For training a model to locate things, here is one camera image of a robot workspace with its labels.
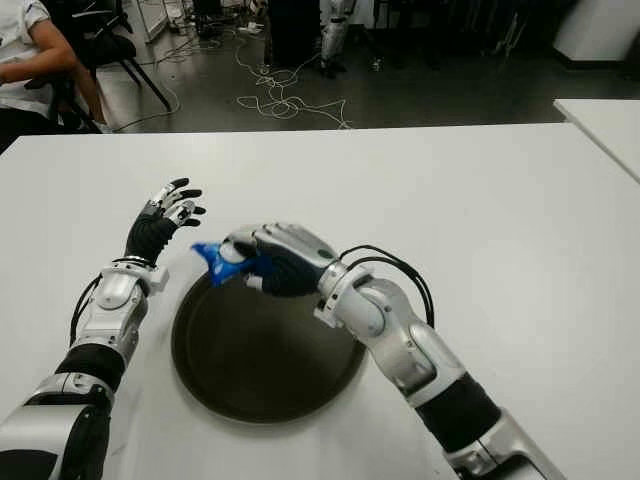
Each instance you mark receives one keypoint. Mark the black chair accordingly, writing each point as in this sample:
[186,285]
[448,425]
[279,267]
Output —
[107,47]
[47,80]

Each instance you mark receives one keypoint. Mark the standing humanoid robot legs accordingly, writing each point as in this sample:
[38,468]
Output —
[332,35]

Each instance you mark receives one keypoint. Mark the white curved cabinet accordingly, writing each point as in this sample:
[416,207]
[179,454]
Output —
[595,30]

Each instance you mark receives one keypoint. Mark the seated person white shirt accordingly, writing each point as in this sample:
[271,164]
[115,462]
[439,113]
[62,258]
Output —
[20,50]

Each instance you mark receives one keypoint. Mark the round dark brown tray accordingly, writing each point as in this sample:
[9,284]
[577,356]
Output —
[260,365]

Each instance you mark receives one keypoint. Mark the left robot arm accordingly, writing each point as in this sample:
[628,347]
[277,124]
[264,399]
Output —
[115,290]

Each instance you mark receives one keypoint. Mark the black cabinet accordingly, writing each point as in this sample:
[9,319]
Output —
[295,30]

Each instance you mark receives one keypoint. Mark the white panel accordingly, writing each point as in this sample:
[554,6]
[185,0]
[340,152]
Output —
[155,20]

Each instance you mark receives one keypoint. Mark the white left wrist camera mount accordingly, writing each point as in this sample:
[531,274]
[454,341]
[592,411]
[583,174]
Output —
[157,278]

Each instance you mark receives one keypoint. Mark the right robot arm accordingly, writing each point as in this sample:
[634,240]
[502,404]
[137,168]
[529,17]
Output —
[425,360]

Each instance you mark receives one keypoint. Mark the blue Oreo packet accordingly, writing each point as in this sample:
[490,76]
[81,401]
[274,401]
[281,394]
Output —
[220,265]

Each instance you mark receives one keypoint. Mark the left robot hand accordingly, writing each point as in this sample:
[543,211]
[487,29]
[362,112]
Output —
[145,235]

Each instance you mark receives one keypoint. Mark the neighbouring white table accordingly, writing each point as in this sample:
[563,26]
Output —
[605,130]

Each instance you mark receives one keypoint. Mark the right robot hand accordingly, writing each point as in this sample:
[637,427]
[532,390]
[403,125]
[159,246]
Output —
[295,255]

